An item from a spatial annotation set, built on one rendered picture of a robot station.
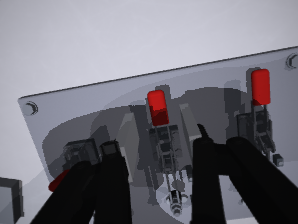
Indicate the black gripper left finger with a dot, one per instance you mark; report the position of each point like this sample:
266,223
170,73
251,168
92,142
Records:
81,191

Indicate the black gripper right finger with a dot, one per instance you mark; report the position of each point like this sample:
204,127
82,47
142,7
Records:
270,196

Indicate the grey metal mounting plate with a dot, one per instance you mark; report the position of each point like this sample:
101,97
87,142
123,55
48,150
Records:
216,93

